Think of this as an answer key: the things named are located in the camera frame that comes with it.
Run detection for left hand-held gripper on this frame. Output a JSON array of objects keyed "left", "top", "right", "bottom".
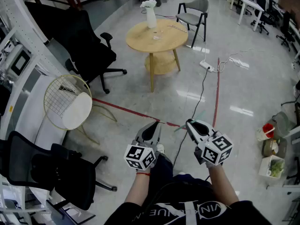
[{"left": 123, "top": 121, "right": 162, "bottom": 171}]

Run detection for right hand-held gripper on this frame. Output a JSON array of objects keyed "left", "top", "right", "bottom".
[{"left": 186, "top": 119, "right": 234, "bottom": 166}]

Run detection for person's left forearm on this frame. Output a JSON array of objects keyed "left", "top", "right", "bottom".
[{"left": 124, "top": 169, "right": 151, "bottom": 205}]

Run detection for person's right forearm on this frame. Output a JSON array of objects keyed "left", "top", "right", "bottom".
[{"left": 206, "top": 164, "right": 240, "bottom": 207}]

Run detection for striped paper straw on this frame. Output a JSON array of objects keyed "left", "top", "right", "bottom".
[{"left": 167, "top": 24, "right": 188, "bottom": 34}]

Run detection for person's dark trousers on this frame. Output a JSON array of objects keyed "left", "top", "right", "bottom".
[{"left": 150, "top": 152, "right": 211, "bottom": 192}]

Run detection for white container with red top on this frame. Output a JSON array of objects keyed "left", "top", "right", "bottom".
[{"left": 256, "top": 123, "right": 275, "bottom": 142}]

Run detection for white power strip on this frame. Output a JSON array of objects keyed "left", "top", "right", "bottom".
[{"left": 199, "top": 59, "right": 215, "bottom": 74}]

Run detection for white box with greens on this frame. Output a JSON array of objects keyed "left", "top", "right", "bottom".
[{"left": 258, "top": 155, "right": 286, "bottom": 179}]

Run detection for person's black printed shirt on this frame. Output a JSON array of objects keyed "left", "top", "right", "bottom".
[{"left": 103, "top": 181, "right": 272, "bottom": 225}]

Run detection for round wooden table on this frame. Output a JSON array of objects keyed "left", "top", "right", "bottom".
[{"left": 125, "top": 18, "right": 189, "bottom": 93}]

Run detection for black mesh office chair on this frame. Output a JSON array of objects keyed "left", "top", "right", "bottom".
[{"left": 0, "top": 130, "right": 118, "bottom": 211}]

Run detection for black padded office chair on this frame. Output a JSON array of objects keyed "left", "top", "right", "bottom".
[{"left": 50, "top": 9, "right": 128, "bottom": 95}]

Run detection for grey chair with black legs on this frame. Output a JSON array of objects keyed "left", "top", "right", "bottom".
[{"left": 175, "top": 0, "right": 210, "bottom": 48}]

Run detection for white ribbed vase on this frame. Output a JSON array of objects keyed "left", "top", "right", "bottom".
[{"left": 145, "top": 6, "right": 158, "bottom": 29}]

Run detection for black desk chair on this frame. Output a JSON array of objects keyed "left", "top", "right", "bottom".
[
  {"left": 276, "top": 10, "right": 296, "bottom": 53},
  {"left": 250, "top": 0, "right": 270, "bottom": 35}
]

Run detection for white desk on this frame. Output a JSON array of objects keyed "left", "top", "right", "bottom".
[{"left": 225, "top": 0, "right": 265, "bottom": 32}]

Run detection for white appliance with black panel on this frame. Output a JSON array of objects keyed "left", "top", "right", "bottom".
[{"left": 3, "top": 45, "right": 32, "bottom": 79}]

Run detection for white metal shelving unit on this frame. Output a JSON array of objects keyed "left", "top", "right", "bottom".
[{"left": 0, "top": 0, "right": 73, "bottom": 131}]

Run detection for black cable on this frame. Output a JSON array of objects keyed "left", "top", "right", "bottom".
[{"left": 172, "top": 67, "right": 210, "bottom": 167}]

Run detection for gold wire chair white cushion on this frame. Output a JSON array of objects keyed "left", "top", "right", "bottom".
[{"left": 43, "top": 75, "right": 118, "bottom": 146}]

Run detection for white cable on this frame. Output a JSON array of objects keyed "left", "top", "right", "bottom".
[{"left": 203, "top": 42, "right": 255, "bottom": 74}]

